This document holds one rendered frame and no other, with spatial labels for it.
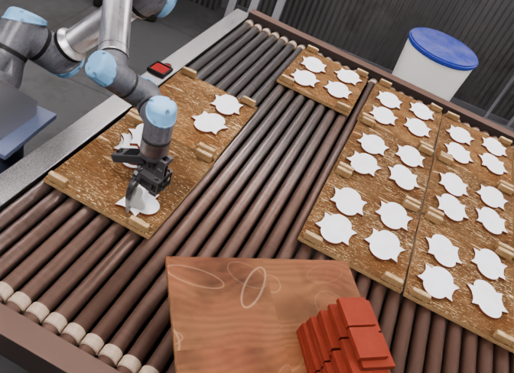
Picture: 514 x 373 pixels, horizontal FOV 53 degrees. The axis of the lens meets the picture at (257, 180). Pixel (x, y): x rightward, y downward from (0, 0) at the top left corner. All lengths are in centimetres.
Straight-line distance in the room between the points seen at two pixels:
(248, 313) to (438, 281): 71
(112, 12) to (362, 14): 366
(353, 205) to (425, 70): 239
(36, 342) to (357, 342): 68
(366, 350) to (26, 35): 131
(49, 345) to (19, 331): 7
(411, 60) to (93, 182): 300
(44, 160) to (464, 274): 137
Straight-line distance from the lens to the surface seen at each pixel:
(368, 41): 496
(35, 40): 178
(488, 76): 508
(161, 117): 129
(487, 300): 182
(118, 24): 140
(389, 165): 210
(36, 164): 166
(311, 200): 178
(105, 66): 129
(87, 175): 160
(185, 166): 170
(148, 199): 154
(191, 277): 127
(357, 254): 166
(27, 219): 150
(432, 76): 409
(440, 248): 186
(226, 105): 201
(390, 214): 186
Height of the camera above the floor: 204
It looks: 39 degrees down
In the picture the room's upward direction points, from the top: 22 degrees clockwise
